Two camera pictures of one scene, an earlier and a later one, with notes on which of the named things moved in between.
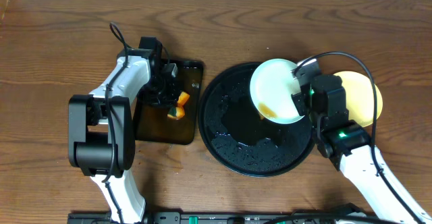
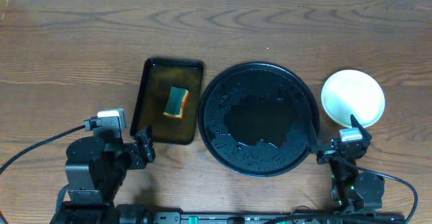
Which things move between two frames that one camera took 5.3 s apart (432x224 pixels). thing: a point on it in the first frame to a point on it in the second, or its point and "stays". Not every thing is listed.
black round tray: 237,139 stays
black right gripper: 298,100 to 325,155
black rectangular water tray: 152,123 stays
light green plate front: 272,85 to 353,92
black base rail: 312,216 stays
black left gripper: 163,91 to 139,152
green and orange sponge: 178,112 stays
